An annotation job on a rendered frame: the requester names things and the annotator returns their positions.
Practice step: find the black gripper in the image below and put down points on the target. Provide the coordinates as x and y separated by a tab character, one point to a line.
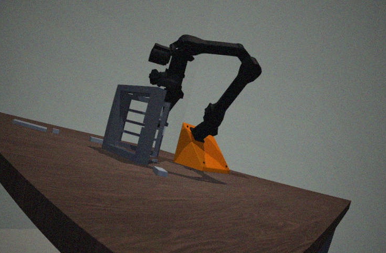
173	85

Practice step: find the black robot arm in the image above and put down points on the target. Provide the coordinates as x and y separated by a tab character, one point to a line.
187	47

